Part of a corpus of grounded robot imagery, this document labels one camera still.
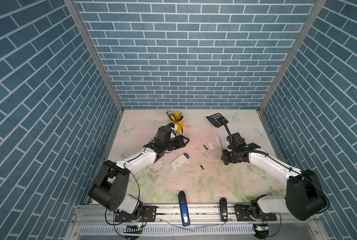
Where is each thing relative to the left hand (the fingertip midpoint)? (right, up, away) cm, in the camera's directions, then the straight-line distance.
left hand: (188, 141), depth 85 cm
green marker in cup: (-5, +16, +17) cm, 24 cm away
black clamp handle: (+17, -32, -13) cm, 39 cm away
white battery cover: (+16, -5, +15) cm, 22 cm away
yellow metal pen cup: (-5, +10, +16) cm, 20 cm away
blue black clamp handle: (-2, -32, -13) cm, 34 cm away
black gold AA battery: (+12, -6, +14) cm, 19 cm away
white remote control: (-5, -13, +6) cm, 16 cm away
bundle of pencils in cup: (-11, +15, +13) cm, 23 cm away
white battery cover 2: (+21, -1, +19) cm, 28 cm away
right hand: (+21, -9, +3) cm, 23 cm away
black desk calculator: (+22, +13, +27) cm, 37 cm away
